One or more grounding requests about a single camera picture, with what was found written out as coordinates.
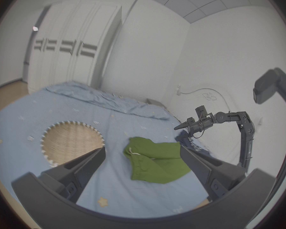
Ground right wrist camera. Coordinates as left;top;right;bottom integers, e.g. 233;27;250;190
195;105;211;122

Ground green shorts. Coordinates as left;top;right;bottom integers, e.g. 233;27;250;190
123;137;191;184

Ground round woven basket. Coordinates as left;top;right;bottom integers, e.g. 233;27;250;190
40;121;106;168

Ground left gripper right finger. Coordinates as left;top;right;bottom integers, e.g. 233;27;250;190
180;146;245;202

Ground pale blue quilt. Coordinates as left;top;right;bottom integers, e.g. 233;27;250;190
44;81;170;121

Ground dark blue printed T-shirt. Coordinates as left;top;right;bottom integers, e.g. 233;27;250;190
177;135;214;157

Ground white wardrobe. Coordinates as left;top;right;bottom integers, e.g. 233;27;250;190
24;3;122;95

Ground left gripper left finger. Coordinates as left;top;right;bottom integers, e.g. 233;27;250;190
40;147;106;203

